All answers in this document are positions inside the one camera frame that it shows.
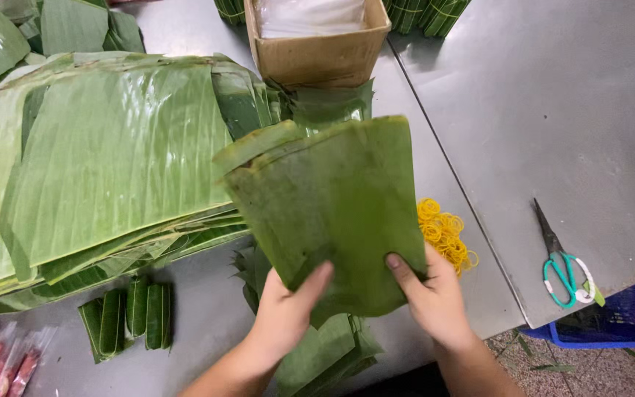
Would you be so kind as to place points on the person's left hand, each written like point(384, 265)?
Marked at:
point(283, 320)

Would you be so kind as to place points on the person's right hand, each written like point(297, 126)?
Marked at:
point(439, 309)

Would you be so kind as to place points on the banana leaf piece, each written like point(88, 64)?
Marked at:
point(328, 209)

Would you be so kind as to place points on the pile of cut leaf pieces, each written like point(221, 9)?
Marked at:
point(323, 353)

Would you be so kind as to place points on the pile of yellow rubber bands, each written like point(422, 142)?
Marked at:
point(444, 234)

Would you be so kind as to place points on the rolled banana leaf bundle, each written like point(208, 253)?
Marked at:
point(159, 316)
point(90, 328)
point(112, 322)
point(136, 306)

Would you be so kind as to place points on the blue plastic crate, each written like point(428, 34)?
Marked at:
point(609, 322)

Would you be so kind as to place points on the stack of large banana leaves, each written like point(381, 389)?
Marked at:
point(102, 171)

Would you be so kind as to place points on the cardboard box with plastic bags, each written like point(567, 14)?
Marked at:
point(317, 44)

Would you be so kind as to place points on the row of tied leaf bundles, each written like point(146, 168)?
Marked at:
point(422, 14)

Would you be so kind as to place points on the heap of loose banana leaves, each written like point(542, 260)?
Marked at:
point(36, 33)

